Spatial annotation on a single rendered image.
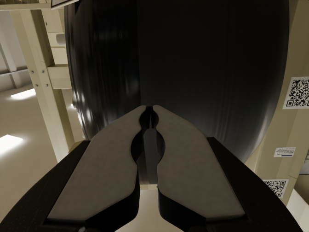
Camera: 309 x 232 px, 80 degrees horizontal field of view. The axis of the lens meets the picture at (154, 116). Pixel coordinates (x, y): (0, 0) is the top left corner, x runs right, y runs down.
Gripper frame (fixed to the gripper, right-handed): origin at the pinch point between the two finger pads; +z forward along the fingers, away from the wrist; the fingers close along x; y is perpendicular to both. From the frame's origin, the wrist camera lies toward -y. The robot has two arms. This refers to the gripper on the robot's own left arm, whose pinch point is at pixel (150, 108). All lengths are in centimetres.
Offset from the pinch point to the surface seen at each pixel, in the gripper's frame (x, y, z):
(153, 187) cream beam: -2, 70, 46
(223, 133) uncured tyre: 8.8, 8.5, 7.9
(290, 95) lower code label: 30.5, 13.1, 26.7
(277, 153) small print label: 31.4, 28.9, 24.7
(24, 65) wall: -697, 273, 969
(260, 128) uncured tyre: 14.0, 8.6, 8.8
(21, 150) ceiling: -329, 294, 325
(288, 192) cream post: 38, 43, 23
